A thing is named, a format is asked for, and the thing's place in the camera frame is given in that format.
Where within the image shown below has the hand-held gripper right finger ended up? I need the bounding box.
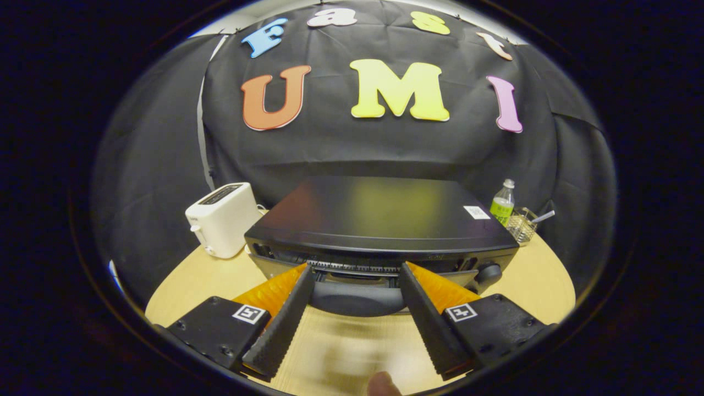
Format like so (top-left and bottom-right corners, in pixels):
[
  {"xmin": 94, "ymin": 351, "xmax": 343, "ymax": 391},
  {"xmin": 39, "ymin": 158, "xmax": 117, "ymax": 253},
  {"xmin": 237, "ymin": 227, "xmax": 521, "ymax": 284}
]
[{"xmin": 399, "ymin": 261, "xmax": 557, "ymax": 382}]

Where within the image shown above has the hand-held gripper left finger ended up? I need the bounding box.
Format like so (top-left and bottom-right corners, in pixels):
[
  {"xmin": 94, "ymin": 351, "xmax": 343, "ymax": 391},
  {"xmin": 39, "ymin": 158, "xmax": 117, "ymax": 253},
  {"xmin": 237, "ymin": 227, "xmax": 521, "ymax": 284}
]
[{"xmin": 165, "ymin": 263, "xmax": 316, "ymax": 381}]

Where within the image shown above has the green label plastic bottle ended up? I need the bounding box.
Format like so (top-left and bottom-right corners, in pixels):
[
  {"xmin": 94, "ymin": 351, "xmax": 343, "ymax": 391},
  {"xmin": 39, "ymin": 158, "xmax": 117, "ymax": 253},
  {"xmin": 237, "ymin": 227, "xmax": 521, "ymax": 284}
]
[{"xmin": 489, "ymin": 179, "xmax": 516, "ymax": 227}]

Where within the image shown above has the black toaster oven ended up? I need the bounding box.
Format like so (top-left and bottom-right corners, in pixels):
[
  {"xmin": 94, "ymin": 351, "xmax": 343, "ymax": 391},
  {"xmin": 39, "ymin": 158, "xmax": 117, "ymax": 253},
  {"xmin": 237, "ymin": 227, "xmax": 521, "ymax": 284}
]
[{"xmin": 245, "ymin": 176, "xmax": 520, "ymax": 318}]

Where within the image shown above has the white pop-up toaster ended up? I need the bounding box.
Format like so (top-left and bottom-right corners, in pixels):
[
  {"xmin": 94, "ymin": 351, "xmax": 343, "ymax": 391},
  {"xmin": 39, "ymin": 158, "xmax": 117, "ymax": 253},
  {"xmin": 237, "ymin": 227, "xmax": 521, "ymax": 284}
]
[{"xmin": 185, "ymin": 183, "xmax": 262, "ymax": 260}]

